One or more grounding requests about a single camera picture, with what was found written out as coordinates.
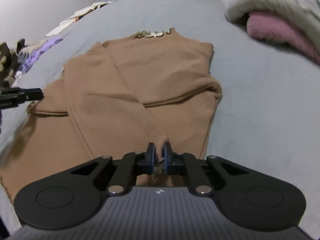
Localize brown spotted fleece garment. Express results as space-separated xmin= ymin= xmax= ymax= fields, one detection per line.
xmin=1 ymin=42 xmax=25 ymax=88

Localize open white book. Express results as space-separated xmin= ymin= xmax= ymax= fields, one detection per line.
xmin=45 ymin=1 xmax=113 ymax=37

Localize purple cloth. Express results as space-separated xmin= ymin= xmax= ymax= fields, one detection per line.
xmin=17 ymin=36 xmax=63 ymax=75

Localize grey folded quilt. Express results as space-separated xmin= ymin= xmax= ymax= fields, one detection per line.
xmin=222 ymin=0 xmax=319 ymax=49

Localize brown ribbed sweater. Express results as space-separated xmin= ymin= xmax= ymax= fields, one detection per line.
xmin=1 ymin=29 xmax=222 ymax=200

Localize pink folded blanket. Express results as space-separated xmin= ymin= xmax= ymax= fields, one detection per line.
xmin=246 ymin=11 xmax=319 ymax=64

